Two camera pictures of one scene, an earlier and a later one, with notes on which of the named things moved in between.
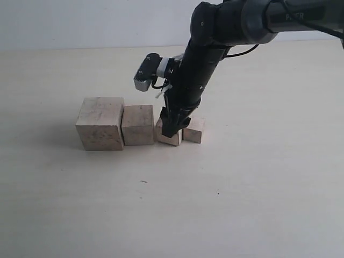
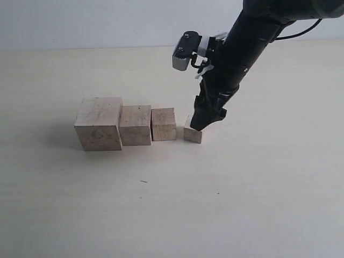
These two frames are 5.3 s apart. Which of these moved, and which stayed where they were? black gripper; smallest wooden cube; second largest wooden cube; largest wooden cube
Moved: black gripper
Stayed: smallest wooden cube; largest wooden cube; second largest wooden cube
